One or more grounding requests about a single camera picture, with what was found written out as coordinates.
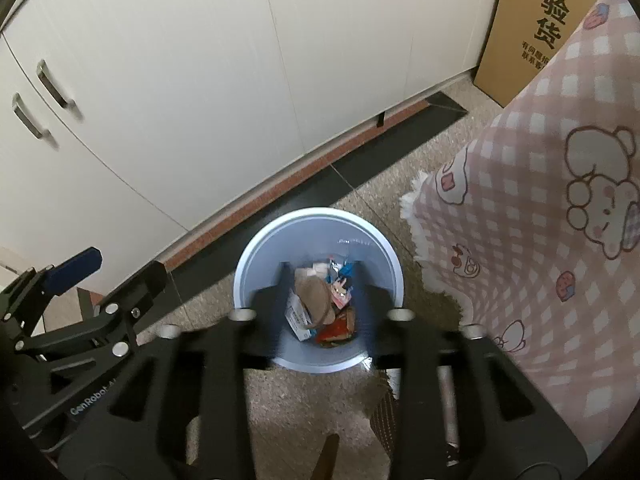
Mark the red snack wrapper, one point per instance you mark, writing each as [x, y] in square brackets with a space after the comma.
[341, 330]

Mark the cardboard box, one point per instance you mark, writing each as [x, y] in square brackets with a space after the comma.
[523, 38]

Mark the white low cabinet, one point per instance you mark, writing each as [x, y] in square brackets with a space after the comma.
[128, 125]

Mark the brown wooden chair leg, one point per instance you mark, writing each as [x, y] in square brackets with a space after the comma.
[325, 465]

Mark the brown paper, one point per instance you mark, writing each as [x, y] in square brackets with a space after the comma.
[315, 296]

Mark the pink torn wrapper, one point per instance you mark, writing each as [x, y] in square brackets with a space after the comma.
[341, 293]

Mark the white torn paper box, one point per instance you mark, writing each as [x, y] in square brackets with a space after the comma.
[298, 319]

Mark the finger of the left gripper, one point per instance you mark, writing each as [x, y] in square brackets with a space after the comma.
[135, 297]
[59, 279]

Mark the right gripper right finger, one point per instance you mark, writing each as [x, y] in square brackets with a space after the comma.
[398, 338]

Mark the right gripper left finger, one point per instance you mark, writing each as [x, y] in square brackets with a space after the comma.
[247, 339]

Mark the light blue trash bin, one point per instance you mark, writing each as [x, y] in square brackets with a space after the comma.
[316, 242]

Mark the blue cookie wrapper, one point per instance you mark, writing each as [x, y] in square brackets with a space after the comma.
[346, 271]

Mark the pink checkered tablecloth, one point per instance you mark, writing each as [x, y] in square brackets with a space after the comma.
[533, 227]

